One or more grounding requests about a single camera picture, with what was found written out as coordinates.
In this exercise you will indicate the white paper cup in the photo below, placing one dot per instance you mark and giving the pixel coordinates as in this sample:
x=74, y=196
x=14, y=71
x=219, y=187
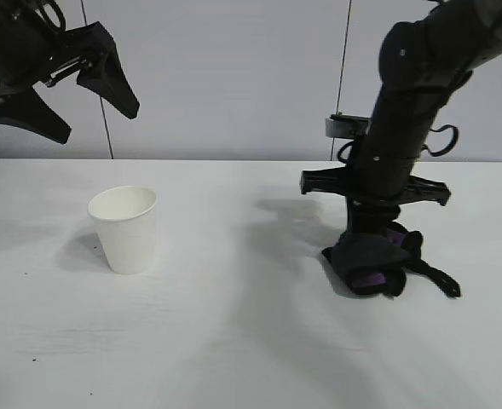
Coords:
x=125, y=230

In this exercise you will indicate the dark grey cloth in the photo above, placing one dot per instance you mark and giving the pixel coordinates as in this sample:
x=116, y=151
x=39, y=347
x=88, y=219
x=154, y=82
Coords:
x=370, y=255

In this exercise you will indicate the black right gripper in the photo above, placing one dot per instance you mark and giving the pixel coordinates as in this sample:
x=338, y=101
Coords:
x=382, y=181

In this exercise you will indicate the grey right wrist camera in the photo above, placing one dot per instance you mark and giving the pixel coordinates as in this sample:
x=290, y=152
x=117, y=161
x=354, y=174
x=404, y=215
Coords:
x=344, y=126

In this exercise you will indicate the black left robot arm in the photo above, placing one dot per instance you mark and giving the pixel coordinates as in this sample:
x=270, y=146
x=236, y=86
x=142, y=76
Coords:
x=3, y=17

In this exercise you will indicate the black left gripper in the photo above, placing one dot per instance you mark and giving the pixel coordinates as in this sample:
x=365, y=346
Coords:
x=16, y=61

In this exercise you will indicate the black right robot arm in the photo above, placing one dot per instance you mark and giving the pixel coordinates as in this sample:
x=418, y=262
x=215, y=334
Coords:
x=412, y=85

